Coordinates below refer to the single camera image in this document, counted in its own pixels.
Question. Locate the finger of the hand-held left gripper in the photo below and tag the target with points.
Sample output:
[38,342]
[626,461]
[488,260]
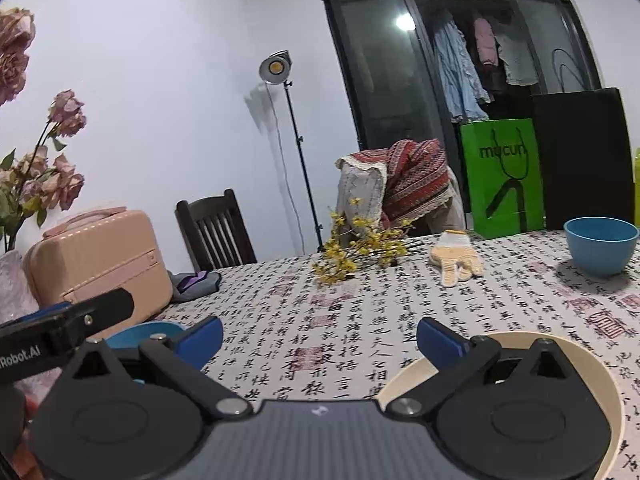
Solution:
[90,315]
[50,310]

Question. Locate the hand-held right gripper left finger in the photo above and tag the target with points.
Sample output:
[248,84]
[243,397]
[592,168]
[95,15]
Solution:
[202,340]

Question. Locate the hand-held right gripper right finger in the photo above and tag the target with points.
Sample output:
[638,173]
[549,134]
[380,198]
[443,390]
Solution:
[437,340]

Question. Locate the blue bowl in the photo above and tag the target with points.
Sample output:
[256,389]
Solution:
[145,330]
[600,250]

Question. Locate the cream plate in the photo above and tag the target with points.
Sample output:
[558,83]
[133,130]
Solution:
[597,365]

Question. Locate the person's left hand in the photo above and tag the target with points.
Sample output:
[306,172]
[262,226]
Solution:
[31,405]

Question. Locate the grey purple cloth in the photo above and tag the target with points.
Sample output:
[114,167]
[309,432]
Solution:
[195,285]

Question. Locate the pink suitcase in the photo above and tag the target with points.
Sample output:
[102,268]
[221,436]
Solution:
[100,260]

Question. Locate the knitted work glove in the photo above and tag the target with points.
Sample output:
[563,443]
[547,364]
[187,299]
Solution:
[455,257]

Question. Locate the dark wooden chair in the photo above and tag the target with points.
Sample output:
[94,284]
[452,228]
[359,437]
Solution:
[215,230]

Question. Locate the yellow flower branch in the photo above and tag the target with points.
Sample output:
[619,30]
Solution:
[360,255]

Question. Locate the pink artificial flowers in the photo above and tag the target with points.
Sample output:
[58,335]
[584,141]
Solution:
[55,180]

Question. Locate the red patterned blanket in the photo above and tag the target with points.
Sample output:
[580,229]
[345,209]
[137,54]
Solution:
[415,180]

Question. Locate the grey quilted cloth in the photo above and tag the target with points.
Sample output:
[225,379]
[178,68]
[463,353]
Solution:
[360,192]

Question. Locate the green paper bag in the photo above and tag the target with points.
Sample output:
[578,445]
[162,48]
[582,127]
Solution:
[500,180]

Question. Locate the black paper bag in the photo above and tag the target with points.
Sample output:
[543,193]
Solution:
[585,160]

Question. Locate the light green snack box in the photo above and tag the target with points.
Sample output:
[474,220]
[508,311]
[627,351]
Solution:
[637,175]

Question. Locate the blue hanging shirt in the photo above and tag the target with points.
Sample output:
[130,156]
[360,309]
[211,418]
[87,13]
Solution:
[457,70]

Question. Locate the dark sliding glass door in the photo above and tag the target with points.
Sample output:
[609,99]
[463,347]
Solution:
[380,70]

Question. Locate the studio lamp on stand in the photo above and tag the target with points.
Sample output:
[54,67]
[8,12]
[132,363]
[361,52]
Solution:
[274,66]

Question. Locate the white hanging garment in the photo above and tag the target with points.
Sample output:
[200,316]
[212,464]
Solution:
[517,55]

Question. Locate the pink hanging garment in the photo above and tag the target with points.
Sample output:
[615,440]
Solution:
[486,42]

